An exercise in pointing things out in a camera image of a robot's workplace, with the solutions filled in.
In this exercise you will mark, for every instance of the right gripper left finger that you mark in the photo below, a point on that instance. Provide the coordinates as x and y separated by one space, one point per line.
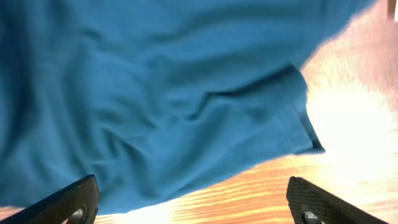
76 203

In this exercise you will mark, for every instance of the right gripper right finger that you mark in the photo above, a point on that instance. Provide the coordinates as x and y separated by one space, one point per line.
309 204

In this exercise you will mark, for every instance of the blue polo shirt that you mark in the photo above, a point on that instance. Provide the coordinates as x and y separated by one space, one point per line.
156 98

